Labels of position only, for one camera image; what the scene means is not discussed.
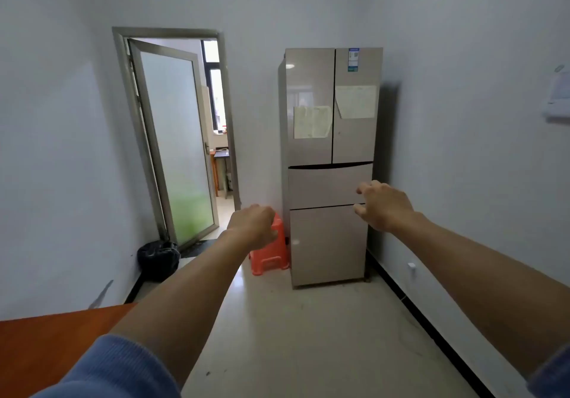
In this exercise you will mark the person's left hand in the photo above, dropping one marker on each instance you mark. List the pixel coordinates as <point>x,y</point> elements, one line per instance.
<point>251,228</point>

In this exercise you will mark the person's right hand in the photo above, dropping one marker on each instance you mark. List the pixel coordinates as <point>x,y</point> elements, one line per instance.
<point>385,208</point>

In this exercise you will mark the fridge compartment door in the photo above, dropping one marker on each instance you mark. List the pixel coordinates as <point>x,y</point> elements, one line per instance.
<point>320,186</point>

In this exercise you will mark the beige refrigerator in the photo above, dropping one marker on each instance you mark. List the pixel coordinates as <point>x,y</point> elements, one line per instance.
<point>327,246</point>

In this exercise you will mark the person's left forearm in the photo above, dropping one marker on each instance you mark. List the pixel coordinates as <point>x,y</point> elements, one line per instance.
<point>191,295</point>

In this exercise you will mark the person's right forearm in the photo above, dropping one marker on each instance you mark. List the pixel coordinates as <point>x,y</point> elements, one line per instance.
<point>481,273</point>

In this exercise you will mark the person's blue left sleeve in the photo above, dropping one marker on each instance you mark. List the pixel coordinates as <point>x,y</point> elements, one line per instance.
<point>116,371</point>

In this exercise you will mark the person's blue sleeve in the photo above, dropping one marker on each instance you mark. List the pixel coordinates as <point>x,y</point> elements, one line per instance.
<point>554,375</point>
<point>116,371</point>

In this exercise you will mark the person's blue right sleeve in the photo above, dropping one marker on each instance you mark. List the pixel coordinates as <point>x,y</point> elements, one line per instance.
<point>554,375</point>

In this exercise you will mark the orange plastic stool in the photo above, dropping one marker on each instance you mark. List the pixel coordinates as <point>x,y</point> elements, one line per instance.
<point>271,257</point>

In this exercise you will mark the orange wooden cabinet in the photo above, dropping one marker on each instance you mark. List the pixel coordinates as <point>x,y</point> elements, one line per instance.
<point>214,175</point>

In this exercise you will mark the black trash bag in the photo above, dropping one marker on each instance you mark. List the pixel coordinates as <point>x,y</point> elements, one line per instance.
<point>158,259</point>

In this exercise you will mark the paper sheet with folded corner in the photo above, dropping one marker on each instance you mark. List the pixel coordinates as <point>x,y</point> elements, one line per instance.
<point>356,101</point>

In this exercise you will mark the frosted glass door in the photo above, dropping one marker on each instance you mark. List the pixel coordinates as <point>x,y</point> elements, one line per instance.
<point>169,32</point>
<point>178,144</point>

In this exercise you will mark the wide paper sheet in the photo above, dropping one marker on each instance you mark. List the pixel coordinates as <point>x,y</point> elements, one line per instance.
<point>311,121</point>

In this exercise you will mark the bright window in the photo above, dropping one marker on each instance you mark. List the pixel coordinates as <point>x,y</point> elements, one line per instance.
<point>216,95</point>

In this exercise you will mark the blue white label sticker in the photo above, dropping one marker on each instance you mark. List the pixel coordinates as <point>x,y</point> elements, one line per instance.
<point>353,59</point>

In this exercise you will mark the orange wooden table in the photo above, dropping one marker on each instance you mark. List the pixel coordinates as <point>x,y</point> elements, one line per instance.
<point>44,348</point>

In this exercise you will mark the white wall device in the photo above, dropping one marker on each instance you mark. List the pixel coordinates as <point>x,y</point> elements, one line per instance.
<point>559,95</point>

